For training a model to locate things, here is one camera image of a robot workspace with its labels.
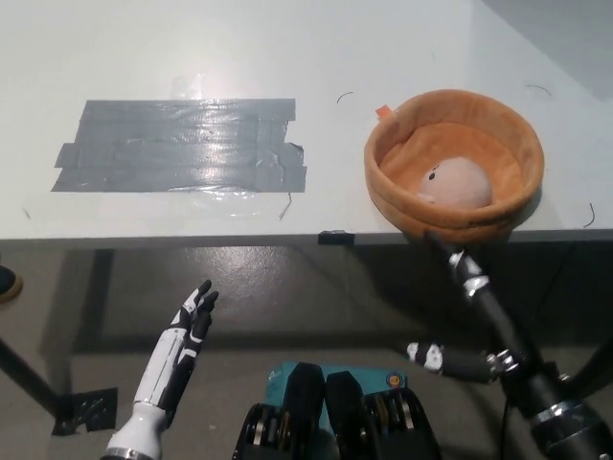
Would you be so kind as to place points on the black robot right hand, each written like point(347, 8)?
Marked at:
point(498, 316)

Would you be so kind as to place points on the small black tape piece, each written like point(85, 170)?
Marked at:
point(336, 237)

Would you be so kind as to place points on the grey duct tape patch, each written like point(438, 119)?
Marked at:
point(163, 144)

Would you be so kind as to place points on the dark shoe with tan sole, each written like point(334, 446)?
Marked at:
point(7, 285)

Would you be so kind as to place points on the pale pink plush dumpling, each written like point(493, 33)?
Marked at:
point(457, 184)

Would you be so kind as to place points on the teal cardboard box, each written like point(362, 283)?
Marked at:
point(369, 376)

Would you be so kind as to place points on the black robot torso blocks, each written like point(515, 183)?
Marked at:
point(345, 421)

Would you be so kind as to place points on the black metal stand leg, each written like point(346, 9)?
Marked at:
point(33, 374)
point(598, 364)

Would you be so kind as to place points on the orange plush bowl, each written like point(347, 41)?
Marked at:
point(397, 191)

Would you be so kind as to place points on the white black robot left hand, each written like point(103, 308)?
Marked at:
point(165, 354)

